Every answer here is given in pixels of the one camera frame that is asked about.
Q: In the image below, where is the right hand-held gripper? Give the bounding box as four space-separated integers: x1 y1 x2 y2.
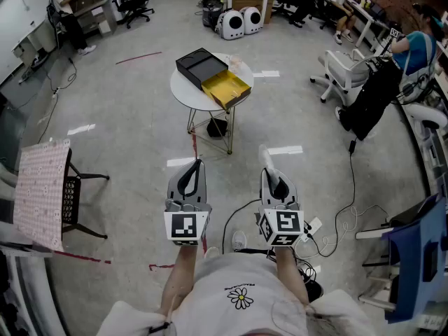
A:
258 168 305 247

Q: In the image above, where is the white power strip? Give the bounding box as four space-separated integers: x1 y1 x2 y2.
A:
299 216 323 244

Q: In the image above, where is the black strap buckle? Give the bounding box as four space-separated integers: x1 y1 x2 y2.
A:
149 321 173 335

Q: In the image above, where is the black floor cable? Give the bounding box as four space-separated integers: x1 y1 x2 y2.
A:
36 57 78 145

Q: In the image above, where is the person's white flower shirt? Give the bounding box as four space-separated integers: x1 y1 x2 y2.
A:
96 252 378 336

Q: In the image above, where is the white round table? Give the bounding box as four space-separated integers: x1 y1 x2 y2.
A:
169 52 255 155

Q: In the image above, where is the grey wooden shelf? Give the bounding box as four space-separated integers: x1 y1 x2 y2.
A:
71 0 118 37

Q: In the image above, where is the pink patterned cloth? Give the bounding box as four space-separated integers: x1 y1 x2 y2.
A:
13 139 71 253

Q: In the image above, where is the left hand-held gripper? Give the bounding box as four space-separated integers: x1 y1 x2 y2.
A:
163 159 213 247

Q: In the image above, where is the black box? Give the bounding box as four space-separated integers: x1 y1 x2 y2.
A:
175 47 229 91

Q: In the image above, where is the black bag under table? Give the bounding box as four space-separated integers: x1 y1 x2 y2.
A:
206 118 229 139

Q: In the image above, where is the black power adapter cable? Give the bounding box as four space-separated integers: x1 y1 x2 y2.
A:
307 139 358 258

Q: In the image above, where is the white metal rack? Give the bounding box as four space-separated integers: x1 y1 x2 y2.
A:
0 242 68 336

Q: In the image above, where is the clear glass cup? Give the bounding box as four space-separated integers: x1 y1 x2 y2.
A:
226 54 243 74

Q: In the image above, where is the person's right forearm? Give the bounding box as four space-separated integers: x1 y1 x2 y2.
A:
272 245 311 307

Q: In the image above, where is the person's left forearm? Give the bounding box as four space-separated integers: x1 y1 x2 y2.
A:
159 244 200 317

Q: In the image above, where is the white office chair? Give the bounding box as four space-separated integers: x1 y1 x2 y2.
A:
309 48 372 107

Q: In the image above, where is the yellow tray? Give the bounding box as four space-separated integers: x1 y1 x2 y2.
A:
200 69 253 111

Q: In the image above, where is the white cable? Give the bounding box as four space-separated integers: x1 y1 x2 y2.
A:
321 204 390 256

